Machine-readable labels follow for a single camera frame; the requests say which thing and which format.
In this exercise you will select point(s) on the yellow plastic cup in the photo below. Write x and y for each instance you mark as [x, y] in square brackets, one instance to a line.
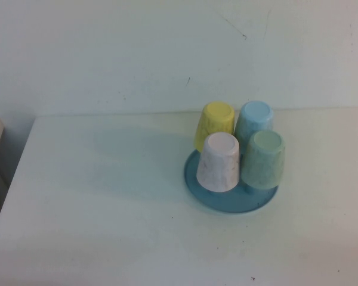
[214, 116]

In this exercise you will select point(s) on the blue cup stand with posts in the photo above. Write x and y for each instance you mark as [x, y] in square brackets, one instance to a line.
[226, 203]

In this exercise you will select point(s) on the light blue plastic cup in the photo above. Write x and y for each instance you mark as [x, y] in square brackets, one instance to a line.
[253, 114]

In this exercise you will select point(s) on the green plastic cup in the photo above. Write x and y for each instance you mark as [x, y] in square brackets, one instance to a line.
[262, 161]

